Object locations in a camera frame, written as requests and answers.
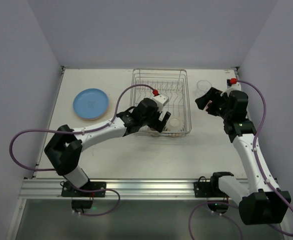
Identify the blue plate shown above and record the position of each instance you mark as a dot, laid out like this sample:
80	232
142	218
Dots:
90	104

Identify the white blue-striped bowl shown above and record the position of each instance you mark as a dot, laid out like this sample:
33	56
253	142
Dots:
175	124

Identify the pink mug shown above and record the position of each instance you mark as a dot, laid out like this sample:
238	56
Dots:
207	107

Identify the aluminium mounting rail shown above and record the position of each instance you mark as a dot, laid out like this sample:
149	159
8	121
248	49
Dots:
128	189

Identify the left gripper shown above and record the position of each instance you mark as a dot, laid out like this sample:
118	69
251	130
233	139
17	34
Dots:
158	120

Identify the yellow plate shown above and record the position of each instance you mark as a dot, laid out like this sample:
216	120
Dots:
98	117

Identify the clear glass tumbler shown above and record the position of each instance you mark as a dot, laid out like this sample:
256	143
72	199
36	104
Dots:
202	87

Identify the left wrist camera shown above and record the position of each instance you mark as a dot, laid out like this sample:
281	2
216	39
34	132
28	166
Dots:
159	98

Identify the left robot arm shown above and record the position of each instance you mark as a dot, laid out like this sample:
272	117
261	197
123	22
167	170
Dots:
65	147

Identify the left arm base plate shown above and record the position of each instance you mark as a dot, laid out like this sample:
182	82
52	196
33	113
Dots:
71	192

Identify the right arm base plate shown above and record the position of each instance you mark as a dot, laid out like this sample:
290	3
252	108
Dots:
204	188

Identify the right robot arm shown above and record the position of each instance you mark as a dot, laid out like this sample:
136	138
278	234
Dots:
262	202

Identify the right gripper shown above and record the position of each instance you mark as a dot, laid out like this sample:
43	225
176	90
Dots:
209	101

